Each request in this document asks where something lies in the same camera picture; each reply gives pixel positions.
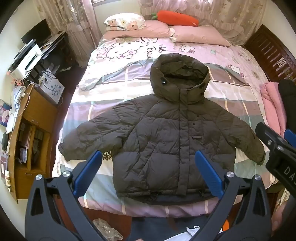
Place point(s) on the white floral storage box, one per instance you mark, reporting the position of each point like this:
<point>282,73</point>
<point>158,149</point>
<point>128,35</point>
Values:
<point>52,90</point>

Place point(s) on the white printer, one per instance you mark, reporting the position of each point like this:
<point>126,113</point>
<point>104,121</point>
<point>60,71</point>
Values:
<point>26,58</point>

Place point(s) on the black computer desk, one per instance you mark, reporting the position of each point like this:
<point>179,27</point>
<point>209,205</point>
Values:
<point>57,51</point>

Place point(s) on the black computer monitor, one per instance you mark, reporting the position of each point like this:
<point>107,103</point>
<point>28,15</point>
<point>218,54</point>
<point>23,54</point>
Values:
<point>37,31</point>

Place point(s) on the wooden cabinet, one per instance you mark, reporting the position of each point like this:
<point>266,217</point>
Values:
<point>34,115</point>

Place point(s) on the dark wooden headboard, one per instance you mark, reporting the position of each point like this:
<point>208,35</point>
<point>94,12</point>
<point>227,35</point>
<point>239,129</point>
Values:
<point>270,53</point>

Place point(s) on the white cloth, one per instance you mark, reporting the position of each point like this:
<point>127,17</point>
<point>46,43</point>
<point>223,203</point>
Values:
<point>182,235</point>

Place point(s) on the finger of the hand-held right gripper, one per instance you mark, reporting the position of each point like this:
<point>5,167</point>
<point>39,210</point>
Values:
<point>291,138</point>
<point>269,136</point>

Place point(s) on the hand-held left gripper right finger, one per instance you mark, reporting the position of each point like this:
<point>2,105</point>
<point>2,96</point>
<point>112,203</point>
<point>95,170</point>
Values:
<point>208,171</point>

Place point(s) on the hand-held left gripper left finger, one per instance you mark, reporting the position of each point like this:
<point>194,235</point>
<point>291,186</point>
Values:
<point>89,169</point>

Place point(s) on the folded pink blanket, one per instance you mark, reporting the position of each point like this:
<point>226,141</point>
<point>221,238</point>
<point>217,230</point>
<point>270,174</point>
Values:
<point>272,104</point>

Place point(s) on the dark blue cloth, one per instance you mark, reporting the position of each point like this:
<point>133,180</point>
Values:
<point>152,227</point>

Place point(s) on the white floral pillow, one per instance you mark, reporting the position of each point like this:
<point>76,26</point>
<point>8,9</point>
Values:
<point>122,22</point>

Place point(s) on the bed with striped quilt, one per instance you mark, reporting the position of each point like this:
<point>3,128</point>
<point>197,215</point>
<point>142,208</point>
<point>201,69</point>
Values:
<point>111,78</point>

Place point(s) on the dark olive hooded puffer jacket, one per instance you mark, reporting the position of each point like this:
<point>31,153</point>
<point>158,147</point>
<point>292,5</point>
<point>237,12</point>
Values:
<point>161,129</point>

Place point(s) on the clear plastic bag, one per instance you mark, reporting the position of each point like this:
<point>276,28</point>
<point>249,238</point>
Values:
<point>106,228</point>

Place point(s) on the pink pillow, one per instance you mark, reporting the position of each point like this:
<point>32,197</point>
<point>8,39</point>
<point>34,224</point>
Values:
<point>148,30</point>
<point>198,34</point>

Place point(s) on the orange carrot plush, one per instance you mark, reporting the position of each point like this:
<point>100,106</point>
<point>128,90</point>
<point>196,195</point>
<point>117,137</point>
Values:
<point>178,18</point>

